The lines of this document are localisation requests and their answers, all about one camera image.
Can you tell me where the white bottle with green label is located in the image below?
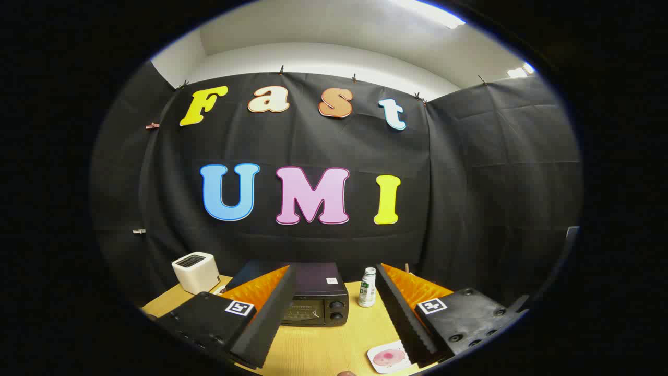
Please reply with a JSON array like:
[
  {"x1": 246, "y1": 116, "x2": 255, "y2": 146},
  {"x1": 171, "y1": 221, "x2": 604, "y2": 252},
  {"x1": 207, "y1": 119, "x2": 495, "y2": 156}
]
[{"x1": 358, "y1": 267, "x2": 377, "y2": 308}]

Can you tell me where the white square plate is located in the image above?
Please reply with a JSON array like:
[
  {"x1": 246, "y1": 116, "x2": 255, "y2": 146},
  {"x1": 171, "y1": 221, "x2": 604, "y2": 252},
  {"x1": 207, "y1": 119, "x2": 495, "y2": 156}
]
[{"x1": 367, "y1": 340, "x2": 418, "y2": 374}]

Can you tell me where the pink ham slice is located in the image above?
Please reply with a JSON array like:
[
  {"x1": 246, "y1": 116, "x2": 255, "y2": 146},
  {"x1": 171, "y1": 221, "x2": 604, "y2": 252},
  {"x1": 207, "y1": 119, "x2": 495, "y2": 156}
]
[{"x1": 373, "y1": 349, "x2": 407, "y2": 367}]

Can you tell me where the black backdrop cloth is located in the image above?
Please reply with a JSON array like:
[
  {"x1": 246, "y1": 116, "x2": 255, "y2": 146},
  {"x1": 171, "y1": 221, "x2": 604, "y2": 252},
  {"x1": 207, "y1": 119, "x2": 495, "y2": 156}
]
[{"x1": 91, "y1": 60, "x2": 582, "y2": 309}]

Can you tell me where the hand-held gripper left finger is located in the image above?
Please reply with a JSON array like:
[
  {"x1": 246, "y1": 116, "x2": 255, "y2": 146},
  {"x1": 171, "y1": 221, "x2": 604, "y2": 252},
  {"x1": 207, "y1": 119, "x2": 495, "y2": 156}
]
[{"x1": 157, "y1": 264, "x2": 298, "y2": 370}]

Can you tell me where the black toaster oven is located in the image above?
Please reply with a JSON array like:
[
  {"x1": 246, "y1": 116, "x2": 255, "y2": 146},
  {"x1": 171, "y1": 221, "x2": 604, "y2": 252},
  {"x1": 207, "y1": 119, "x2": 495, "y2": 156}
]
[{"x1": 227, "y1": 260, "x2": 350, "y2": 328}]

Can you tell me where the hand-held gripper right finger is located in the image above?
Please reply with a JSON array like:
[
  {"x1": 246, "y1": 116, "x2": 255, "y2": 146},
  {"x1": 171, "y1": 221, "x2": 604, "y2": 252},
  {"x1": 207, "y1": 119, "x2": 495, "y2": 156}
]
[{"x1": 376, "y1": 263, "x2": 530, "y2": 369}]

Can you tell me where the white bread toaster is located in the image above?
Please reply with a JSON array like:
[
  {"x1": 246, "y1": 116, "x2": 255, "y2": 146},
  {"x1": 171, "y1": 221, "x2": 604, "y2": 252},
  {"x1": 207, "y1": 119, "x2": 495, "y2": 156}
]
[{"x1": 172, "y1": 252, "x2": 221, "y2": 295}]

